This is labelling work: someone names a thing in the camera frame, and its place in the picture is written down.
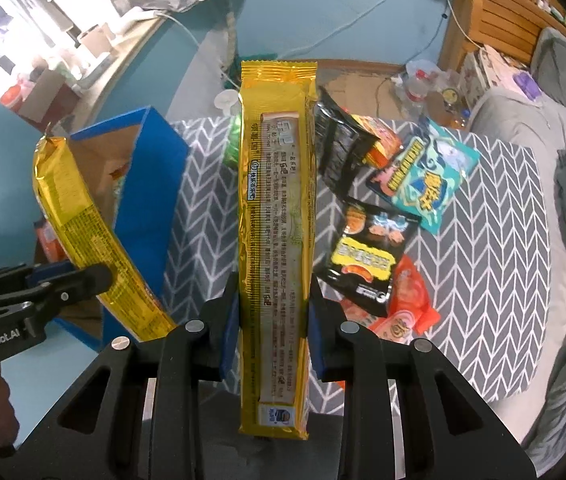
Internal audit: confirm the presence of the grey chevron tablecloth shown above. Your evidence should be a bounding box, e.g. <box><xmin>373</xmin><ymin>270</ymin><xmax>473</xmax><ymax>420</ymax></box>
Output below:
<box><xmin>163</xmin><ymin>117</ymin><xmax>551</xmax><ymax>403</ymax></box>

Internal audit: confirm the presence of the orange juice bottle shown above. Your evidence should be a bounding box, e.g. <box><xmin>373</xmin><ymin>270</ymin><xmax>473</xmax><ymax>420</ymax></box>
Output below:
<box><xmin>447</xmin><ymin>108</ymin><xmax>471</xmax><ymax>130</ymax></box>

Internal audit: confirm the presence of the black yellow snack bag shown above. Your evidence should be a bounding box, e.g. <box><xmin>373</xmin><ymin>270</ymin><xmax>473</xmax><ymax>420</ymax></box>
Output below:
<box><xmin>318</xmin><ymin>197</ymin><xmax>420</xmax><ymax>318</ymax></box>

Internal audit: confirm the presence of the black green snack bag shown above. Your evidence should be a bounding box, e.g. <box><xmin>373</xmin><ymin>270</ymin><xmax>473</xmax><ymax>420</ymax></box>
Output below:
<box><xmin>315</xmin><ymin>87</ymin><xmax>377</xmax><ymax>198</ymax></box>

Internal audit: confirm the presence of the orange snack in box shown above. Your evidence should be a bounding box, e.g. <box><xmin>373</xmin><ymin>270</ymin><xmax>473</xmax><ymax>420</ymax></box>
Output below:
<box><xmin>34</xmin><ymin>219</ymin><xmax>67</xmax><ymax>262</ymax></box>

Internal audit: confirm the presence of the white plastic bottle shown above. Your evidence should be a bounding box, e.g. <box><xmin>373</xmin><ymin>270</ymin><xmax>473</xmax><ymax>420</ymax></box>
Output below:
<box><xmin>213</xmin><ymin>89</ymin><xmax>240</xmax><ymax>116</ymax></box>

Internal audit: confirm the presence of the wooden headboard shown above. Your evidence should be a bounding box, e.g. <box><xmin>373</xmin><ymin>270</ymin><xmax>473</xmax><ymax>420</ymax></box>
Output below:
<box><xmin>438</xmin><ymin>0</ymin><xmax>566</xmax><ymax>70</ymax></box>

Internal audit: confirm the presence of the orange red snack bag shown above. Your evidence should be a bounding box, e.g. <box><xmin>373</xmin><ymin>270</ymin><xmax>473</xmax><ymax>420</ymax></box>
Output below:
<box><xmin>389</xmin><ymin>255</ymin><xmax>440</xmax><ymax>340</ymax></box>

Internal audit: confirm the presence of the grey blanket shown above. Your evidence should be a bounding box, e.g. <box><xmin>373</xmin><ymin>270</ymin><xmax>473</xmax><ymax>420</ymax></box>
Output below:
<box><xmin>470</xmin><ymin>28</ymin><xmax>566</xmax><ymax>474</ymax></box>

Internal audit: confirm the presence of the blue cardboard box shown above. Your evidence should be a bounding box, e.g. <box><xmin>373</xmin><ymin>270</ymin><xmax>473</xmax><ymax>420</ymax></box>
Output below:
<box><xmin>66</xmin><ymin>106</ymin><xmax>189</xmax><ymax>349</ymax></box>

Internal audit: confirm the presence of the teal cartoon snack bag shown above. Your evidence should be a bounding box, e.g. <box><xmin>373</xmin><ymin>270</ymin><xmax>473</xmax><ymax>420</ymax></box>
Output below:
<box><xmin>367</xmin><ymin>116</ymin><xmax>481</xmax><ymax>234</ymax></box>

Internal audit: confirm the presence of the long yellow biscuit pack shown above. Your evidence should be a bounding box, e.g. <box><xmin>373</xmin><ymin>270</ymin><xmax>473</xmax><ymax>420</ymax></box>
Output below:
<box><xmin>239</xmin><ymin>61</ymin><xmax>318</xmax><ymax>440</ymax></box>

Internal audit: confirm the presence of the red orange chip bag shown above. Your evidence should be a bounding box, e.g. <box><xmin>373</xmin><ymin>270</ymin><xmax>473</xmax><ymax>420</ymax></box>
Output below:
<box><xmin>353</xmin><ymin>114</ymin><xmax>402</xmax><ymax>169</ymax></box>

